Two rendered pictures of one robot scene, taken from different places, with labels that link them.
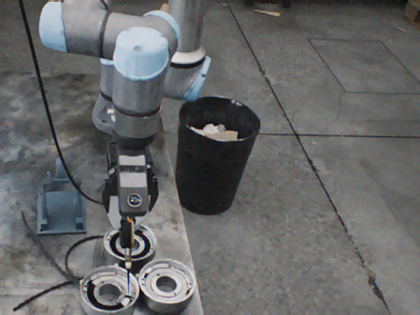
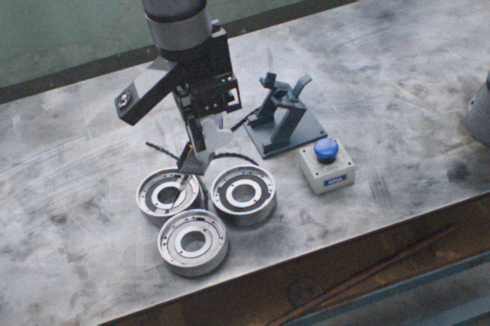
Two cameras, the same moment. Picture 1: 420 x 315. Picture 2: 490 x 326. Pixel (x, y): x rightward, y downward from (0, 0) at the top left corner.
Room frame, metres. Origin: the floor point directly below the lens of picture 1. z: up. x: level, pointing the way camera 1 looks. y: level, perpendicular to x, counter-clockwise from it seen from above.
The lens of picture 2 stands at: (0.76, -0.55, 1.50)
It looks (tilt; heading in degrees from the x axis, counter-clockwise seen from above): 47 degrees down; 90
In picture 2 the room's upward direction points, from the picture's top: 11 degrees counter-clockwise
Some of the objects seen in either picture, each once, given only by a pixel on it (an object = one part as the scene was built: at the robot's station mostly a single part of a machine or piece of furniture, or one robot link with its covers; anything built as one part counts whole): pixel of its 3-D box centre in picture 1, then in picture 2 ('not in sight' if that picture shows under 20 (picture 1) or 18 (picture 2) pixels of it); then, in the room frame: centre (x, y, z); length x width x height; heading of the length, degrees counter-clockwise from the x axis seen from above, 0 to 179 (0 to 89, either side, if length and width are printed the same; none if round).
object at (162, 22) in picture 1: (143, 42); not in sight; (0.82, 0.03, 1.23); 0.11 x 0.11 x 0.08; 82
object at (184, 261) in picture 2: (166, 287); (194, 244); (0.66, -0.06, 0.82); 0.08 x 0.08 x 0.02
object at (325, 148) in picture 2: not in sight; (326, 154); (0.90, 0.04, 0.85); 0.04 x 0.04 x 0.05
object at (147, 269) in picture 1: (166, 286); (194, 244); (0.66, -0.06, 0.82); 0.10 x 0.10 x 0.04
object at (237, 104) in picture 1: (211, 157); not in sight; (1.91, -0.28, 0.21); 0.34 x 0.34 x 0.43
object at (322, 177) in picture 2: not in sight; (329, 164); (0.90, 0.04, 0.82); 0.08 x 0.07 x 0.05; 10
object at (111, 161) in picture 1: (130, 155); (197, 73); (0.72, 0.03, 1.07); 0.09 x 0.08 x 0.12; 12
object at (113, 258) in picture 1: (130, 247); (244, 196); (0.75, 0.01, 0.82); 0.10 x 0.10 x 0.04
